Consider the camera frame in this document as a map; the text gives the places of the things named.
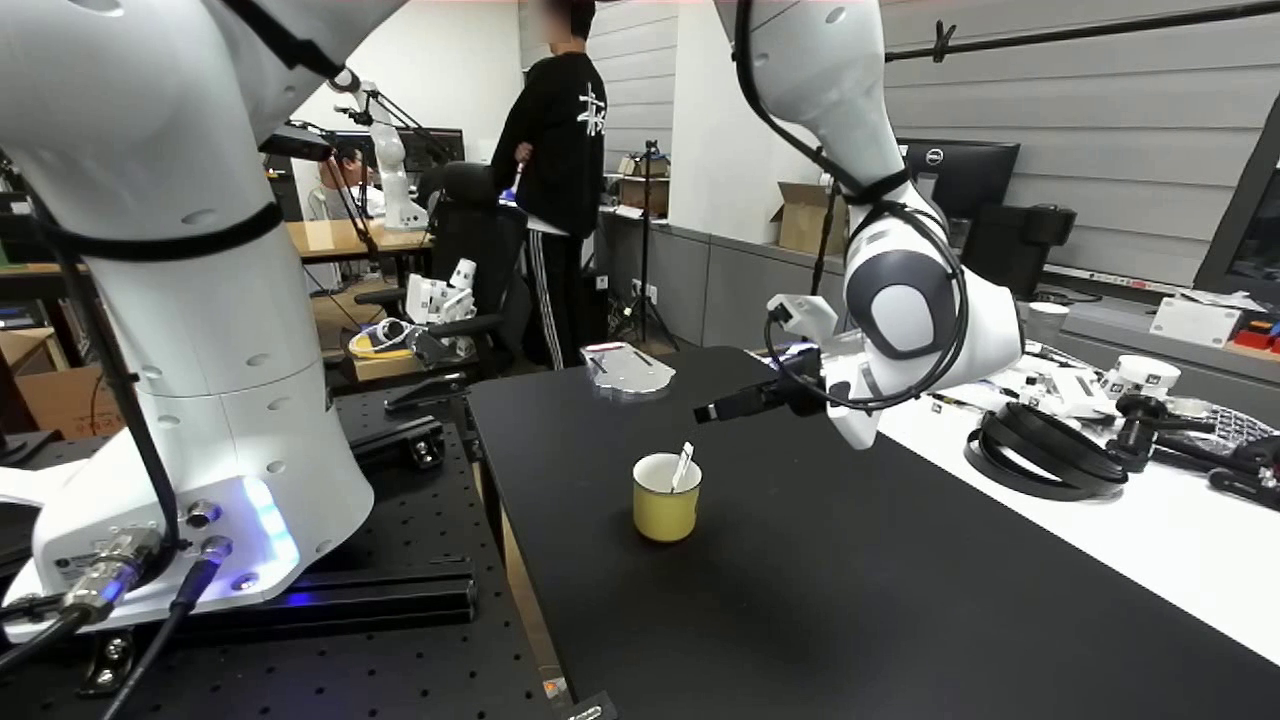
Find dark computer monitor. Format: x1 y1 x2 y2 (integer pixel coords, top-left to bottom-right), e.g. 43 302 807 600
1188 88 1280 311

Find black cable coil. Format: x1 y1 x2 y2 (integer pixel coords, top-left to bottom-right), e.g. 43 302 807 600
960 397 1138 504

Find black perforated breadboard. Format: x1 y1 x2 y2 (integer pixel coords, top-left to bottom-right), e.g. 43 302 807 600
0 381 574 720

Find black flat monitor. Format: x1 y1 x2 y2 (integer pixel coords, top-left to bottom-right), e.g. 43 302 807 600
898 130 1029 261

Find black light stand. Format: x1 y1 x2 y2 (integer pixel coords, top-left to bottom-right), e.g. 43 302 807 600
607 137 688 359

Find long black toggle clamp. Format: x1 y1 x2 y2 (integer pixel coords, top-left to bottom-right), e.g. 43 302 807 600
347 406 453 472

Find black office chair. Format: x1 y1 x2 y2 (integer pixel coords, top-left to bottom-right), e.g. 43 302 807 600
379 156 539 419

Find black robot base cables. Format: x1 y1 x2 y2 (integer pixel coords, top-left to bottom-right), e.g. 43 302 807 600
0 525 223 720

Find yellow mug cup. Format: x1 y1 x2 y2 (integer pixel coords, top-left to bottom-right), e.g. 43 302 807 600
629 447 710 547

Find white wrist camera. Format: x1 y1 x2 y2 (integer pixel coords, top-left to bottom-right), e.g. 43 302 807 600
764 293 850 353

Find black mounting rail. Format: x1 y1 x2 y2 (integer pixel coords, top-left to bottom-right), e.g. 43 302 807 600
279 568 482 630

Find slotted grey metal plate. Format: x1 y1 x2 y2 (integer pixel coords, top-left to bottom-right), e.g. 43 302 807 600
576 334 681 399

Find person in black sweater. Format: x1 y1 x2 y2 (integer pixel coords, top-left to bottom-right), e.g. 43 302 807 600
487 0 611 370

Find small white box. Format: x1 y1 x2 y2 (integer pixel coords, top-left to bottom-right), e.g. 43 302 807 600
1145 293 1247 353

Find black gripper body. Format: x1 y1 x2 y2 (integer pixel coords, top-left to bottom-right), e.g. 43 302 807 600
768 338 842 423

